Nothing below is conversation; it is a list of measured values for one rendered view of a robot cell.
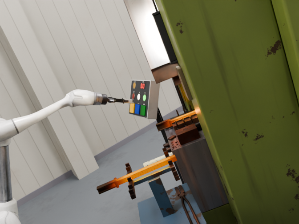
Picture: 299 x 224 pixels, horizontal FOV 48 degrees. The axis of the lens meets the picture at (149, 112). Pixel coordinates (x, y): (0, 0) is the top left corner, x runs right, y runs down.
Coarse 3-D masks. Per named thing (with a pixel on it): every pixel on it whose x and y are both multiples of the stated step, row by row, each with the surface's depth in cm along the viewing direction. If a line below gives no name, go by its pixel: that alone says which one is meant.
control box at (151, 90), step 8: (136, 80) 262; (144, 80) 249; (152, 80) 241; (136, 88) 261; (144, 88) 248; (152, 88) 242; (136, 96) 260; (152, 96) 242; (144, 104) 247; (152, 104) 243; (152, 112) 244
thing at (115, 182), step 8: (160, 160) 163; (168, 160) 160; (176, 160) 161; (144, 168) 161; (152, 168) 160; (128, 176) 160; (136, 176) 160; (104, 184) 161; (112, 184) 160; (120, 184) 160
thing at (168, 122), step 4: (192, 112) 203; (180, 116) 205; (184, 116) 203; (164, 120) 206; (168, 120) 205; (172, 120) 204; (176, 120) 204; (156, 124) 205; (160, 124) 205; (164, 124) 205; (168, 124) 205; (160, 128) 205; (164, 128) 205
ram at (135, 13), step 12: (132, 0) 172; (144, 0) 173; (132, 12) 174; (144, 12) 174; (144, 24) 176; (144, 36) 178; (156, 36) 178; (144, 48) 179; (156, 48) 180; (156, 60) 182; (168, 60) 182
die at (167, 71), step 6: (162, 66) 188; (168, 66) 188; (174, 66) 188; (156, 72) 188; (162, 72) 189; (168, 72) 189; (174, 72) 189; (156, 78) 189; (162, 78) 190; (168, 78) 190
